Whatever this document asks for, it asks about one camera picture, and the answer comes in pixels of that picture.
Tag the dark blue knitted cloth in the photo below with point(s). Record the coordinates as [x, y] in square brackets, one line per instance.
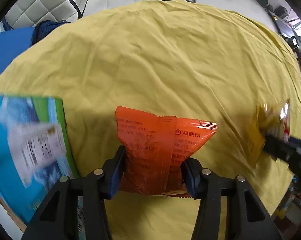
[44, 28]

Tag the cardboard box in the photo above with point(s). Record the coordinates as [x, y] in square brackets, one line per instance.
[34, 151]

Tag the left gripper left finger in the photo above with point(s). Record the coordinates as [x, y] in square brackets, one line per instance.
[57, 215]

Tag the left white padded chair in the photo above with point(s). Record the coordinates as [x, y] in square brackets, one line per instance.
[29, 13]

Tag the orange snack packet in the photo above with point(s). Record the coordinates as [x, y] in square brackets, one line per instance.
[156, 146]

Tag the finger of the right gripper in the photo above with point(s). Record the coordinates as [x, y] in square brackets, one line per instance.
[288, 151]

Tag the blue foam mat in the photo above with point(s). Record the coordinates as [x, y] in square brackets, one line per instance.
[13, 43]

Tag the yellow tablecloth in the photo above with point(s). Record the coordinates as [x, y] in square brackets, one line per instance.
[167, 58]

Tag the yellow panda snack bag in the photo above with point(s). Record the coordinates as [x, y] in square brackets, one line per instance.
[272, 120]

